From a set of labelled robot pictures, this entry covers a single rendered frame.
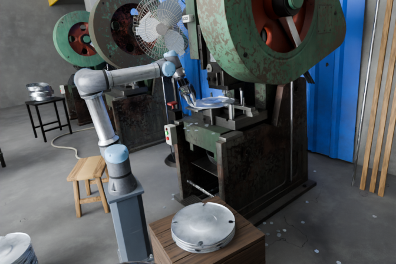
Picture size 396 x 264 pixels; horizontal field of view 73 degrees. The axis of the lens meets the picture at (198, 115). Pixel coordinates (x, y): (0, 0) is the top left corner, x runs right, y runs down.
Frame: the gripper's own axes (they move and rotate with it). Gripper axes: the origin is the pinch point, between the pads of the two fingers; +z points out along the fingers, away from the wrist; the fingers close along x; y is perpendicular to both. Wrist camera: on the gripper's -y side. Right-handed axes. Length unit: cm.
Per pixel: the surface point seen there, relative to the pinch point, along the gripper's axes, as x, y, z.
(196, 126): -5.4, -4.0, 15.0
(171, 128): -23.0, -9.3, 11.3
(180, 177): -35, -13, 49
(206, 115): 3.6, -5.2, 10.4
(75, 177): -99, 2, 15
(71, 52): -183, -222, -100
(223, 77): 22.7, -6.4, -7.8
